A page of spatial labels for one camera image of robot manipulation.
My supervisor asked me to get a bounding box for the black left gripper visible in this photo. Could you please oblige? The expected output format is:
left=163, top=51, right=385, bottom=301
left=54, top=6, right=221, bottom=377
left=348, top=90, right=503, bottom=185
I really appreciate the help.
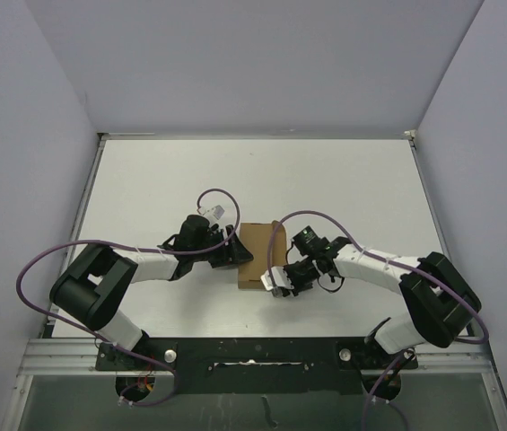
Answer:
left=192, top=225, right=251, bottom=268

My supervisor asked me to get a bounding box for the brown cardboard box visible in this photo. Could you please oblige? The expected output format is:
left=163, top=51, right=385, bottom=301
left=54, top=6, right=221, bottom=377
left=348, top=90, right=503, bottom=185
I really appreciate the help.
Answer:
left=238, top=221, right=288, bottom=290

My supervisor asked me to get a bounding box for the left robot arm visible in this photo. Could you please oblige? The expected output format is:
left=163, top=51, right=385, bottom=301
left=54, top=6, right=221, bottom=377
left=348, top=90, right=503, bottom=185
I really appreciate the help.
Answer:
left=49, top=215, right=253, bottom=369

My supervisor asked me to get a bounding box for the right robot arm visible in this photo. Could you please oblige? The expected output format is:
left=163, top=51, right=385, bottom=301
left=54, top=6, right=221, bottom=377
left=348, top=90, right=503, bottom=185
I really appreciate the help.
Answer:
left=264, top=227, right=482, bottom=367

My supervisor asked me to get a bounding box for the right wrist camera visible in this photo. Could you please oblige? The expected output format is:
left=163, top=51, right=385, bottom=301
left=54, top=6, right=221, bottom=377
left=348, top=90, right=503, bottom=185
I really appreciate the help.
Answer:
left=260, top=267, right=292, bottom=298

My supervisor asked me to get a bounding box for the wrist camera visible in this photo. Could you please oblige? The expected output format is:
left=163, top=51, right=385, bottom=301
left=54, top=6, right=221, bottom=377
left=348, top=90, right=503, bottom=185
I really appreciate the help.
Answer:
left=260, top=267, right=292, bottom=298
left=203, top=205, right=225, bottom=224

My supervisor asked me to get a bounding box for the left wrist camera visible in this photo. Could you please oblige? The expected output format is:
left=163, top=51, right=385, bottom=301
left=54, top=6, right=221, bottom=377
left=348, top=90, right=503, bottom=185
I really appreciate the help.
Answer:
left=203, top=205, right=225, bottom=224

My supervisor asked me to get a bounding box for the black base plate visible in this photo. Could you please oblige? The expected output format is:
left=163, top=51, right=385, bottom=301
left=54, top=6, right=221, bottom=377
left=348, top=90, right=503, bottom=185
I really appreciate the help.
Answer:
left=95, top=337, right=418, bottom=401

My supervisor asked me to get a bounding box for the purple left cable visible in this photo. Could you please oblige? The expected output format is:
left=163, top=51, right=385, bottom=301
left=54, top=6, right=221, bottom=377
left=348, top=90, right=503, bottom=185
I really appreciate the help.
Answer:
left=14, top=188, right=241, bottom=356

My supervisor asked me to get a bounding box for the purple cable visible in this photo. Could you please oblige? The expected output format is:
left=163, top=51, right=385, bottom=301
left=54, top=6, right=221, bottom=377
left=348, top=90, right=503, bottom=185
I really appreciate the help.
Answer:
left=267, top=210, right=490, bottom=431
left=14, top=188, right=241, bottom=356

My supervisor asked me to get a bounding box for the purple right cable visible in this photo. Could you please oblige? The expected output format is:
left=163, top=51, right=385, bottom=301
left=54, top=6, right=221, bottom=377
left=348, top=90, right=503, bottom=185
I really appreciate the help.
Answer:
left=267, top=210, right=490, bottom=431

